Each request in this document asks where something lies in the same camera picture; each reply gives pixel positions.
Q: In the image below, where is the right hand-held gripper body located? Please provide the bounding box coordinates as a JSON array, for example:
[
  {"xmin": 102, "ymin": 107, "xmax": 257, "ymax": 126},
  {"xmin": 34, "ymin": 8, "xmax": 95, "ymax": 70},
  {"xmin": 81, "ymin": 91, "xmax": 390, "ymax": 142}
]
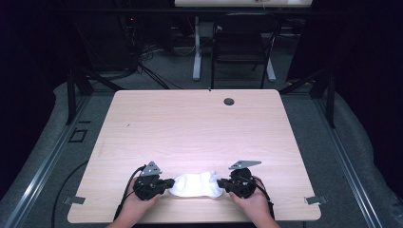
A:
[{"xmin": 228, "ymin": 160, "xmax": 262, "ymax": 200}]

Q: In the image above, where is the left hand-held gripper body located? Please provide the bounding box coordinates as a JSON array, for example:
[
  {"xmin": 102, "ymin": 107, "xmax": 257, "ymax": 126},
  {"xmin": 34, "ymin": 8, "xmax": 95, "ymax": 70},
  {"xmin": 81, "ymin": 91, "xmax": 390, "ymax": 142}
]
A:
[{"xmin": 132, "ymin": 161, "xmax": 166, "ymax": 201}]

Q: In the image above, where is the person's left hand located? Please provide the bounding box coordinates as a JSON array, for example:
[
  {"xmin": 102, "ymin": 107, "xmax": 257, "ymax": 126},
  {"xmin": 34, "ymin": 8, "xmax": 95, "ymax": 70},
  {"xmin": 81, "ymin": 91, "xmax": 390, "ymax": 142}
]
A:
[{"xmin": 121, "ymin": 176, "xmax": 163, "ymax": 217}]

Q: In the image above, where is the person's right hand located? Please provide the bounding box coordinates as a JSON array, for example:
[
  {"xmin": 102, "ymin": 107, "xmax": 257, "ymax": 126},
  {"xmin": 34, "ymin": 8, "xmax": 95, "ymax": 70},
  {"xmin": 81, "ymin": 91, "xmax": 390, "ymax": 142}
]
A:
[{"xmin": 229, "ymin": 176, "xmax": 274, "ymax": 220}]

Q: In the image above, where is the white desk leg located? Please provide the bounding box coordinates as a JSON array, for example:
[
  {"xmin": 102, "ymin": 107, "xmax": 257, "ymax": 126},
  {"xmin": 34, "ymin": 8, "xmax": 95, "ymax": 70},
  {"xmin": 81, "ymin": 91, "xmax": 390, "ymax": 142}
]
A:
[
  {"xmin": 192, "ymin": 15, "xmax": 202, "ymax": 82},
  {"xmin": 265, "ymin": 57, "xmax": 278, "ymax": 83}
]

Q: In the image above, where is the black folding chair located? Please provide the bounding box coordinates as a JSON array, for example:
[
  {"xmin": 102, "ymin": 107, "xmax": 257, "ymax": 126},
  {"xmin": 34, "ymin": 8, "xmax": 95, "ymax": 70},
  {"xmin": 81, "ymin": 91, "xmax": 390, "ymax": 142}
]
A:
[{"xmin": 209, "ymin": 12, "xmax": 283, "ymax": 90}]

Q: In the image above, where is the white desk top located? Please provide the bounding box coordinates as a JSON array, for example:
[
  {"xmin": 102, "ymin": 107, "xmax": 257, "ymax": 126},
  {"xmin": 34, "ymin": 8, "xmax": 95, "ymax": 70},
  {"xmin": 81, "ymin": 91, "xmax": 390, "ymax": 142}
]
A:
[{"xmin": 174, "ymin": 0, "xmax": 314, "ymax": 9}]

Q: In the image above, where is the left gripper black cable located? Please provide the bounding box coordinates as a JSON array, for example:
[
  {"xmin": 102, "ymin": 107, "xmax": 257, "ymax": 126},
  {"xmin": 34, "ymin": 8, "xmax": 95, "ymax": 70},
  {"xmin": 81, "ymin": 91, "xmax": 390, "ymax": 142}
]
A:
[{"xmin": 113, "ymin": 164, "xmax": 147, "ymax": 221}]

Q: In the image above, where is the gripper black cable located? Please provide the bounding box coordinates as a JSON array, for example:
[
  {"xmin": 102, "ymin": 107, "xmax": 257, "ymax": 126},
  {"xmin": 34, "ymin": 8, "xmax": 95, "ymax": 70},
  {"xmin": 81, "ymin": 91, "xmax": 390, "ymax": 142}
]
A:
[
  {"xmin": 249, "ymin": 178, "xmax": 276, "ymax": 220},
  {"xmin": 113, "ymin": 164, "xmax": 147, "ymax": 221}
]

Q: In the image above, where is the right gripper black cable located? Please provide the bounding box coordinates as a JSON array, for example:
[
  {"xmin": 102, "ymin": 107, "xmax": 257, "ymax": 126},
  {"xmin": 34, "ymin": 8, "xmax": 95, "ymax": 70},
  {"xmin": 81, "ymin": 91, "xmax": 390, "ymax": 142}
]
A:
[{"xmin": 249, "ymin": 178, "xmax": 276, "ymax": 220}]

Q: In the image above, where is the grey metal table bracket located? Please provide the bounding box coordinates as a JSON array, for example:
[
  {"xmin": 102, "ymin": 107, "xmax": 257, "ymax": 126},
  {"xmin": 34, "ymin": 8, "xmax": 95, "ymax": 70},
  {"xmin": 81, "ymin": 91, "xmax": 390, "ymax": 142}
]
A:
[
  {"xmin": 62, "ymin": 196, "xmax": 86, "ymax": 205},
  {"xmin": 303, "ymin": 196, "xmax": 329, "ymax": 205}
]

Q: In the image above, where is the black floor cable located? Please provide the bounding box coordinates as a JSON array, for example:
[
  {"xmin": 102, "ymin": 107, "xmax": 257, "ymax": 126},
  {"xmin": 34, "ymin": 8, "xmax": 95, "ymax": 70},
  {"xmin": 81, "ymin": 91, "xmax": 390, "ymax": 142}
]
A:
[{"xmin": 50, "ymin": 160, "xmax": 90, "ymax": 228}]

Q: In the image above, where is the aluminium floor rail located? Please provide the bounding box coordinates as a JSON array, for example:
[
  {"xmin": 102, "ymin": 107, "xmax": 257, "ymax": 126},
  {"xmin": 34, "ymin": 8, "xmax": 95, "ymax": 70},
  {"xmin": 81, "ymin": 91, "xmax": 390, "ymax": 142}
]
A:
[
  {"xmin": 313, "ymin": 94, "xmax": 385, "ymax": 228},
  {"xmin": 2, "ymin": 94, "xmax": 93, "ymax": 228}
]

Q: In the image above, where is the bundle of dark floor cables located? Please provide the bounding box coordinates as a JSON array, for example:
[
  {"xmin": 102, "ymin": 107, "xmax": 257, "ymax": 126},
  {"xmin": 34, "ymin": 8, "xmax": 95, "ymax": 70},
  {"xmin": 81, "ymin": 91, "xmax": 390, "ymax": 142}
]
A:
[{"xmin": 118, "ymin": 15, "xmax": 186, "ymax": 90}]

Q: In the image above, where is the black metal frame stand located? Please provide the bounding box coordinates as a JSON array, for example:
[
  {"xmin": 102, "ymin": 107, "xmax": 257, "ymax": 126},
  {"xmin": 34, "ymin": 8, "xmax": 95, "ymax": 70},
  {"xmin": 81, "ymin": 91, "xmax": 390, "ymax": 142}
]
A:
[
  {"xmin": 278, "ymin": 66, "xmax": 337, "ymax": 129},
  {"xmin": 65, "ymin": 65, "xmax": 125, "ymax": 125}
]

